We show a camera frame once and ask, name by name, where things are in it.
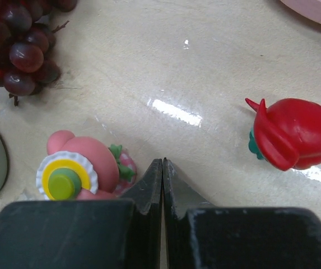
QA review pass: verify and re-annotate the pink three-tier wooden shelf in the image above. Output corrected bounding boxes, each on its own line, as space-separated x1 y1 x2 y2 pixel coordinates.
281 0 321 24

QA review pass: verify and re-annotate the pink toy with green centre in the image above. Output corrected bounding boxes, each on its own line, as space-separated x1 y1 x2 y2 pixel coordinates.
36 130 137 200

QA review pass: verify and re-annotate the red haired mermaid toy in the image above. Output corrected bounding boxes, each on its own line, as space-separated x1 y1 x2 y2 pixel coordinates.
245 98 321 171

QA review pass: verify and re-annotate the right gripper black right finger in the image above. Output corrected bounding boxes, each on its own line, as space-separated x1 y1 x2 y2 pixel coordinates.
162 160 321 268

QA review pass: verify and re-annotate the dark red grape bunch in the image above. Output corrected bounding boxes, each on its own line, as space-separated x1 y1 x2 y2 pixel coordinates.
0 1 78 106

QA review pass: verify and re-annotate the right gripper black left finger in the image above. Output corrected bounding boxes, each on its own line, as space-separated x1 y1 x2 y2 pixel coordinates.
0 159 162 268

